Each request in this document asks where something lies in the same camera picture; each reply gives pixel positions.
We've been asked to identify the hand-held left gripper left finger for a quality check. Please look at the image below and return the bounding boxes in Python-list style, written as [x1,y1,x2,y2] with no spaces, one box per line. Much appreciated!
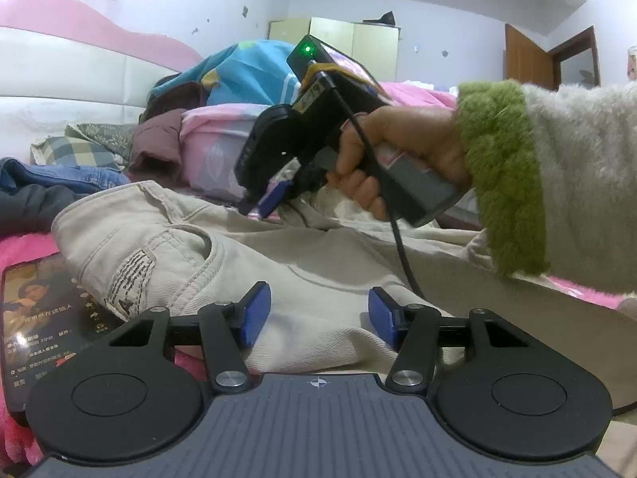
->
[107,281,272,393]

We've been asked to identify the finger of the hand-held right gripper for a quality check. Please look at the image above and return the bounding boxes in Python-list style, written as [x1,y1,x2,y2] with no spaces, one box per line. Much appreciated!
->
[237,178,300,220]

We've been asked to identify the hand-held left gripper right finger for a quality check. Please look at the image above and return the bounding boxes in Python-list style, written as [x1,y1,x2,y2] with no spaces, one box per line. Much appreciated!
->
[368,286,531,394]

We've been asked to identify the beige pants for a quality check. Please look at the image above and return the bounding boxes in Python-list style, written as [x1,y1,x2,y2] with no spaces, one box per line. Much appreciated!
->
[50,179,637,478]

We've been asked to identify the person's right hand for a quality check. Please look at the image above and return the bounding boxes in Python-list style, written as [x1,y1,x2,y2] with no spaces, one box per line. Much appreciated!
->
[329,104,472,223]

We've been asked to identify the cream wardrobe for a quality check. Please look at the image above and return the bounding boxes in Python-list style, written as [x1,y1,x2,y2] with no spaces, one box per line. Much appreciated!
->
[269,16,402,83]

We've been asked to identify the pink and teal floral duvet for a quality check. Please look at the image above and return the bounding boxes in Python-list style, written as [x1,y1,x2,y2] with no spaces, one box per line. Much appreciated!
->
[149,40,463,206]

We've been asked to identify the brown jacket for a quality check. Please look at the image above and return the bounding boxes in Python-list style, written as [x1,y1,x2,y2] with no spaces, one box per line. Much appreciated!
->
[127,84,216,191]

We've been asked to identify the green leaf-pattern pillow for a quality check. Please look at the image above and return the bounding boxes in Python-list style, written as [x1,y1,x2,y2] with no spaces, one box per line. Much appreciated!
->
[64,122,138,160]

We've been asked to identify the plaid pillow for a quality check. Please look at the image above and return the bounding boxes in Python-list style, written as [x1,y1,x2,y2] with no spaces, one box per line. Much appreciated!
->
[30,134,125,173]

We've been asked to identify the black smartphone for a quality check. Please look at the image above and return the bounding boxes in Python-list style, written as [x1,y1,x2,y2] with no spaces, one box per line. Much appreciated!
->
[0,254,126,415]

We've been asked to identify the brown wooden door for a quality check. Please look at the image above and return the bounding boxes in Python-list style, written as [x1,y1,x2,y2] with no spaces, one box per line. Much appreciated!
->
[504,24,556,92]

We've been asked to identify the blue jeans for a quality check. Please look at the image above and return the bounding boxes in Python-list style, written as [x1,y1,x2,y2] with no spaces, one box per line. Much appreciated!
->
[0,157,131,196]

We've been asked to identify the pink and white headboard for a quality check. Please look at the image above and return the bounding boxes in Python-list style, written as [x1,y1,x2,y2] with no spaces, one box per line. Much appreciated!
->
[0,0,205,166]

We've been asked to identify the pink floral fleece blanket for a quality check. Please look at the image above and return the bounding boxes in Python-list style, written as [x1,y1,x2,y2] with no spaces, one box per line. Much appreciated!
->
[0,194,637,478]

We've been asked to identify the dark grey cloth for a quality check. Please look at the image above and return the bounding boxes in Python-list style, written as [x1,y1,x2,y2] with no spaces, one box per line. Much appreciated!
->
[0,184,116,238]

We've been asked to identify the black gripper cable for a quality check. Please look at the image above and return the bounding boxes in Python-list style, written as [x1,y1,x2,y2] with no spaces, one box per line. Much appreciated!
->
[309,62,435,310]

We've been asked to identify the brown door frame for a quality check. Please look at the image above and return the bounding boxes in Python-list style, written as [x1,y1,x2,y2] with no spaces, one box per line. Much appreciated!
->
[547,26,601,92]

